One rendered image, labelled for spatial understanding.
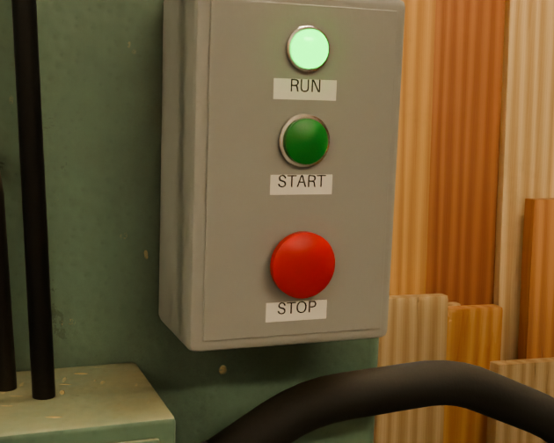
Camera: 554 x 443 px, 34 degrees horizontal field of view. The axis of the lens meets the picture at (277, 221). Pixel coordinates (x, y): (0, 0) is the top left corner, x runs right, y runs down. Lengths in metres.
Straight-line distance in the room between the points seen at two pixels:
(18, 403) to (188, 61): 0.16
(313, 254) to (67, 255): 0.12
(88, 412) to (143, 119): 0.14
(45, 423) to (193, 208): 0.11
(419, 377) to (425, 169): 1.41
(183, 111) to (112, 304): 0.11
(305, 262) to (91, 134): 0.12
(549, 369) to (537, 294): 0.17
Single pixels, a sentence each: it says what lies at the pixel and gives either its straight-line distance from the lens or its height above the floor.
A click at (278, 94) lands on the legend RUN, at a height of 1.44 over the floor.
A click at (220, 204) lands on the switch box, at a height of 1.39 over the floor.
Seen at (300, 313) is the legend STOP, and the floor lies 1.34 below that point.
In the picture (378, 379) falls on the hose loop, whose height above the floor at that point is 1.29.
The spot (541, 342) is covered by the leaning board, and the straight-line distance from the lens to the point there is 2.00.
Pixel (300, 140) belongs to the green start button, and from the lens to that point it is 0.39.
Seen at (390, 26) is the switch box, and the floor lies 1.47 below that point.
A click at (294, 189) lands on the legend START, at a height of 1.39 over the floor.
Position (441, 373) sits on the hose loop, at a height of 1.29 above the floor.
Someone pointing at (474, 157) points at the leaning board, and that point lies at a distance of 1.96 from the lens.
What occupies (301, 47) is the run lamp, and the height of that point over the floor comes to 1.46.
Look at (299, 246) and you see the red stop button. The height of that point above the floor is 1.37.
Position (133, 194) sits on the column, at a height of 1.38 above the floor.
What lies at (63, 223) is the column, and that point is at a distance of 0.44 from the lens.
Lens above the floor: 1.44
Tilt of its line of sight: 9 degrees down
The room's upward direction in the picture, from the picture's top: 2 degrees clockwise
